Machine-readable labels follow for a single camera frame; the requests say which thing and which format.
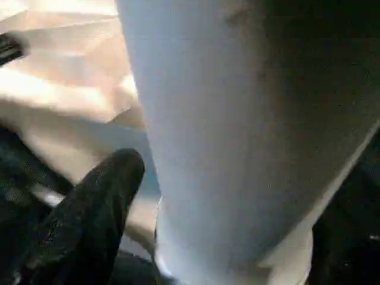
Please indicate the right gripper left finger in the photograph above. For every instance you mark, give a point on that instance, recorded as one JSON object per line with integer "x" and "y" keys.
{"x": 83, "y": 225}

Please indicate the white plastic table top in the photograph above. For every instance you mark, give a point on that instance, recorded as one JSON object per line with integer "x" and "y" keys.
{"x": 59, "y": 89}

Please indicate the white plastic table leg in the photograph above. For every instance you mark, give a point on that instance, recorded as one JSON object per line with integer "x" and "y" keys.
{"x": 222, "y": 133}

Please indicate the black glossy mat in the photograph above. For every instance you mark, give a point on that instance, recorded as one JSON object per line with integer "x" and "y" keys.
{"x": 23, "y": 166}

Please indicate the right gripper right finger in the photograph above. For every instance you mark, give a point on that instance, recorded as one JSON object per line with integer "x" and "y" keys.
{"x": 350, "y": 246}

